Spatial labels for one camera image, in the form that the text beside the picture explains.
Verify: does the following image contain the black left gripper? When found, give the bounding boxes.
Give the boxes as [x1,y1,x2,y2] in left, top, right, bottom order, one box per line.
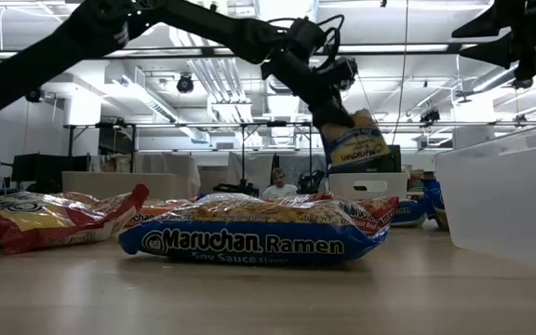
[261,50,356,131]

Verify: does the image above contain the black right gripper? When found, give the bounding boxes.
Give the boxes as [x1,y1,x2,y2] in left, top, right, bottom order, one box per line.
[451,0,536,90]

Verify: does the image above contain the blue Maruchan ramen pack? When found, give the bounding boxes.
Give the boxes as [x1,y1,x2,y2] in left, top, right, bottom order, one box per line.
[117,193,390,267]
[390,197,430,229]
[422,178,450,232]
[319,108,392,169]

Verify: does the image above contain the red Maruchan ramen pack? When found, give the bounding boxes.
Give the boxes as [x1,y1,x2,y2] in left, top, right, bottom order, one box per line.
[0,183,151,256]
[267,193,400,235]

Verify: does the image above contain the black ceiling spotlight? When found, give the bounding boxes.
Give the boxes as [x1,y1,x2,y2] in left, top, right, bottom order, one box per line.
[24,86,45,104]
[327,56,360,91]
[176,73,195,95]
[419,108,441,127]

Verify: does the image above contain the white plastic storage bin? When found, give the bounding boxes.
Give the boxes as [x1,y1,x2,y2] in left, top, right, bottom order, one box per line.
[61,170,179,202]
[328,171,409,202]

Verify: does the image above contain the person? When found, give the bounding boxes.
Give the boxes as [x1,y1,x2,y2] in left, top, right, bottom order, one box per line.
[261,167,300,201]

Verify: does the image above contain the cluttered storage shelf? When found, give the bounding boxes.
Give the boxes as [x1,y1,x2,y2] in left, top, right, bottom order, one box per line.
[405,165,436,199]

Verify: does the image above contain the white ceiling pipe bundle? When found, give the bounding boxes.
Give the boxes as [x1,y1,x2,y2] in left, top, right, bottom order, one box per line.
[186,55,255,125]

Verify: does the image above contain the clear plastic storage bin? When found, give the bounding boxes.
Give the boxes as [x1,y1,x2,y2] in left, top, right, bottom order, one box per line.
[434,121,536,271]

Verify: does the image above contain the black background rig frame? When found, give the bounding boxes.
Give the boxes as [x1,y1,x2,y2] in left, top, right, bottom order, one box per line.
[62,119,315,196]

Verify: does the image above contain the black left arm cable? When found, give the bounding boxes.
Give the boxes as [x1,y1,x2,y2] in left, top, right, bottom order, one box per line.
[267,13,346,71]

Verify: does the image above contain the black ceiling light rail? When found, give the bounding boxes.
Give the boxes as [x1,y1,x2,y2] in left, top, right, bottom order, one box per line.
[0,42,536,60]

